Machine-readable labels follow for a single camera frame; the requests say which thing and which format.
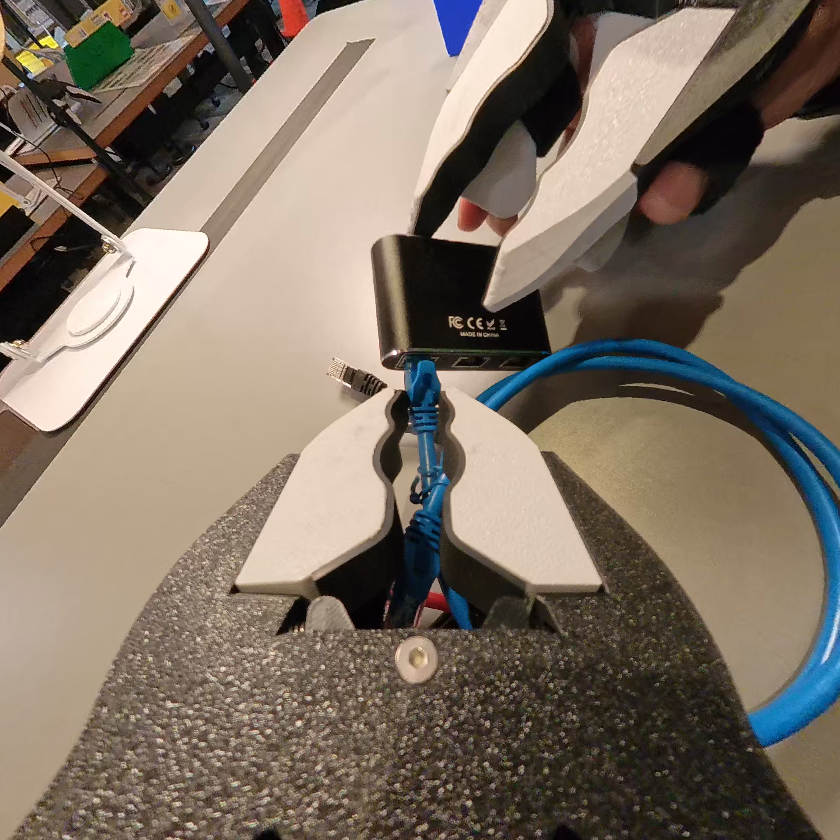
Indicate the green plastic bin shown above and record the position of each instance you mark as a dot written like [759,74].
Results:
[98,62]

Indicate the blue plastic bin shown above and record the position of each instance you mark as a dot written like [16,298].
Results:
[459,23]

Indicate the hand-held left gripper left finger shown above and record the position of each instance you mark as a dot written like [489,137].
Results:
[321,518]

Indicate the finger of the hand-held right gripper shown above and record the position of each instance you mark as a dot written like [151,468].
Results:
[610,131]
[472,59]

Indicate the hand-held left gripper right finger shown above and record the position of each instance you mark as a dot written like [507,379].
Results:
[518,518]

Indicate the black ethernet port hub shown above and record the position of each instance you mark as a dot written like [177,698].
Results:
[426,289]

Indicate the orange traffic cone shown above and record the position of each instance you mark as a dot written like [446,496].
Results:
[295,16]

